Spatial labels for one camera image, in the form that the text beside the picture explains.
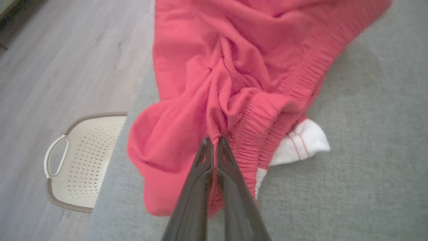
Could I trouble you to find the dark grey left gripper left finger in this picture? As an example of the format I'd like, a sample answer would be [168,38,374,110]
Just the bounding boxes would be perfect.
[162,137,214,241]

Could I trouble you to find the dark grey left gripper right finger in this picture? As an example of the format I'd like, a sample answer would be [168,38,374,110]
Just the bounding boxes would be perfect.
[216,136,272,241]

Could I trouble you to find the red basketball jersey white sleeves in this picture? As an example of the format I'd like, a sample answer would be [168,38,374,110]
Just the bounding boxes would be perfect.
[127,0,331,218]

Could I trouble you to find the cream perforated laundry basket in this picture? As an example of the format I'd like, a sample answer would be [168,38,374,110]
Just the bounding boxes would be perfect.
[43,111,128,214]

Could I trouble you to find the large grey sofa seat cushion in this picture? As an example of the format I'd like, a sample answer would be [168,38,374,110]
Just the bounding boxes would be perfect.
[82,0,428,241]

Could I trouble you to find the red shorts white trim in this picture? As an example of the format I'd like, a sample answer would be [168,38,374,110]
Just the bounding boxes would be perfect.
[214,0,392,171]

